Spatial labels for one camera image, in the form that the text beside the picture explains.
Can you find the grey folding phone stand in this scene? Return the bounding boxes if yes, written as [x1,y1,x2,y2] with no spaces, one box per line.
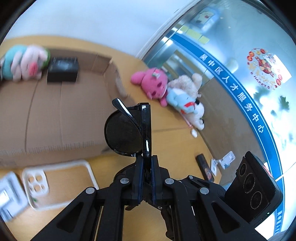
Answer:
[0,172,28,222]

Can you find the black rectangular remote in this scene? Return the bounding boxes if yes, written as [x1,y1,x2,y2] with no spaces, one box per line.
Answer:
[195,154,214,182]

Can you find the beige plush toy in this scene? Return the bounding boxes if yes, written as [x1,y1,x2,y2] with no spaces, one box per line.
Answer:
[167,73,204,131]

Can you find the pink plush toy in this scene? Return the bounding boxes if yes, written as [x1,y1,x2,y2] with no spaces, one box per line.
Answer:
[130,68,168,107]

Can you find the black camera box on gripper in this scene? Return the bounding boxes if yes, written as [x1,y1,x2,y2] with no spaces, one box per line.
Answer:
[224,151,283,227]

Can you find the black product box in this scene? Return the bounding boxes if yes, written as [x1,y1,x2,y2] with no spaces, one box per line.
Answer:
[47,57,79,83]

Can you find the large cardboard box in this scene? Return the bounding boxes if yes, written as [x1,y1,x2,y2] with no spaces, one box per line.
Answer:
[1,49,135,168]

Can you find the pig plush teal shirt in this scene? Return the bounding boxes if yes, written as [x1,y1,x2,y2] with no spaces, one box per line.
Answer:
[1,45,51,82]

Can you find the black sunglasses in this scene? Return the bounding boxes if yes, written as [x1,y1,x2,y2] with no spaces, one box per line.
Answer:
[104,98,152,158]

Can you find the white clear phone case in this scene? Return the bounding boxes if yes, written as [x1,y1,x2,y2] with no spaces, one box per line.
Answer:
[22,160,99,211]

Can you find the small white clip stand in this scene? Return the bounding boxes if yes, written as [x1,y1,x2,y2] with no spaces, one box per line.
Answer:
[210,151,235,176]

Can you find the light blue plush toy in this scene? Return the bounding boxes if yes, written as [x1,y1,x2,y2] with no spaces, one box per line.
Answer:
[166,87,198,114]

